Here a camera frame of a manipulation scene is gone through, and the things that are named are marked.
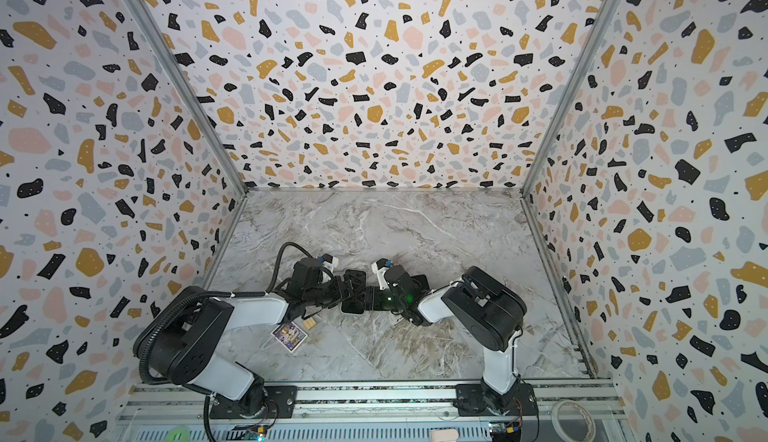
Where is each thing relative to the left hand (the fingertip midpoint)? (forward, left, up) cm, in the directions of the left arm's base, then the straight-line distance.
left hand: (362, 288), depth 89 cm
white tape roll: (-35, -48, -3) cm, 60 cm away
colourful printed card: (-12, +20, -4) cm, 24 cm away
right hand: (-2, +1, -2) cm, 3 cm away
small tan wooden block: (-9, +15, -3) cm, 18 cm away
